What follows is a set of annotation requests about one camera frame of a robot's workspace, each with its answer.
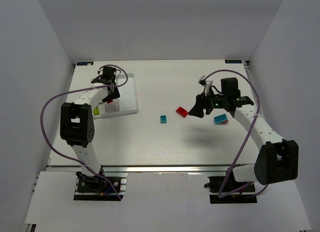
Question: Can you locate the right blue corner label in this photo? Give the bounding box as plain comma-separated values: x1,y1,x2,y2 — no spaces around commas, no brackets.
224,59,243,64

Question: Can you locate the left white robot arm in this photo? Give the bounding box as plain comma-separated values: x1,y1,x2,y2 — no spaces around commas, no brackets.
60,66,120,185

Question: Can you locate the blue corner label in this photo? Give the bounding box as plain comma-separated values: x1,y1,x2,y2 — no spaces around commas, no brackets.
224,59,243,64
76,61,94,66

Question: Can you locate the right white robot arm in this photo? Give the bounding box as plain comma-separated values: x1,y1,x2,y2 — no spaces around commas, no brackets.
189,77,299,185

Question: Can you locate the left blue corner label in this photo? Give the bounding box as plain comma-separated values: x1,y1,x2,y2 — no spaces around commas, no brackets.
76,61,94,66

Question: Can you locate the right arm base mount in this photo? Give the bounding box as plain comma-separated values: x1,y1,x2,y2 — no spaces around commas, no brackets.
204,174,258,204

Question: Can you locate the red sloped lego brick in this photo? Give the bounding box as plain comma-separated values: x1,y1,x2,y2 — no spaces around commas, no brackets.
176,107,188,118

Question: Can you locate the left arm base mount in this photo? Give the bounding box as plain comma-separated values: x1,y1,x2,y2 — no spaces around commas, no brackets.
73,172,124,202

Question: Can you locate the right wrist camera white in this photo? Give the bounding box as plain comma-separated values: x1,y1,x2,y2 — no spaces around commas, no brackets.
198,75,213,96

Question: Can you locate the large teal lego brick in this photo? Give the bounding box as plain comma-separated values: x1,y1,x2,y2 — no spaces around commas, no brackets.
213,114,228,124

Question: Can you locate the white divided sorting tray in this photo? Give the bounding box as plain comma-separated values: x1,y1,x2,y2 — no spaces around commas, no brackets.
93,73,139,119

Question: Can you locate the small blue lego brick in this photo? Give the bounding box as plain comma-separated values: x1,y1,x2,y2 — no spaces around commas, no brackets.
160,115,167,124

